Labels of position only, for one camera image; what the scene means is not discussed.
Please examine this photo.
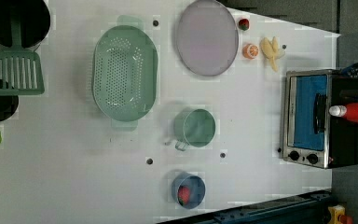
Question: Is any red ketchup bottle white cap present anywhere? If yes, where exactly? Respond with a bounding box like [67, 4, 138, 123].
[329, 103, 358, 123]

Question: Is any silver black toaster oven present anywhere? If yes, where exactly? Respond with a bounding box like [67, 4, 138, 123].
[282, 70, 358, 169]

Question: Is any peeled banana toy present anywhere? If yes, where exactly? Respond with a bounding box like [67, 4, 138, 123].
[260, 36, 285, 72]

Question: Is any red strawberry toy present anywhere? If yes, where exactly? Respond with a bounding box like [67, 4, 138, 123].
[238, 19, 250, 31]

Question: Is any lilac round plate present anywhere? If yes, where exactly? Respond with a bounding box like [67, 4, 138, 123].
[175, 0, 239, 77]

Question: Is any green metal mug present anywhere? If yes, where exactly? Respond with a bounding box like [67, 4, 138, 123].
[173, 109, 216, 151]

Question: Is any blue small cup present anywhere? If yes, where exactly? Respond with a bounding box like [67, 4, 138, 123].
[172, 172, 206, 209]

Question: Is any red strawberry in cup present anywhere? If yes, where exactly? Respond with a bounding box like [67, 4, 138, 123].
[177, 186, 191, 205]

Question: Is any green perforated colander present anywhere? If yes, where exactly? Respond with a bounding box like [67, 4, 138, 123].
[92, 15, 158, 132]

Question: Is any green slotted spatula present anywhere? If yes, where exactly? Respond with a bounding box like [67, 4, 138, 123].
[0, 12, 45, 96]

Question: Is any large black pot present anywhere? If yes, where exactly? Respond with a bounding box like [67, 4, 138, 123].
[0, 0, 51, 49]

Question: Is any blue metal frame rail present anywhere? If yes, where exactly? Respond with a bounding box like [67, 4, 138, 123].
[159, 190, 337, 224]

